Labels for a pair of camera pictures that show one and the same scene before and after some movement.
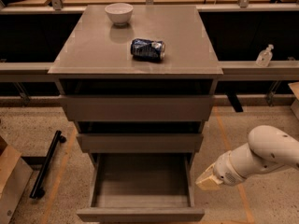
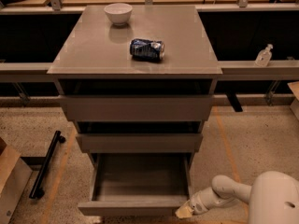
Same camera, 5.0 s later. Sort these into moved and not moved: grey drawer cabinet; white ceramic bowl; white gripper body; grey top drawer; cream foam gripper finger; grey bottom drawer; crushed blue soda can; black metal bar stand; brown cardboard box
Moved: white gripper body; grey bottom drawer; cream foam gripper finger
Not moved: black metal bar stand; grey drawer cabinet; grey top drawer; crushed blue soda can; white ceramic bowl; brown cardboard box
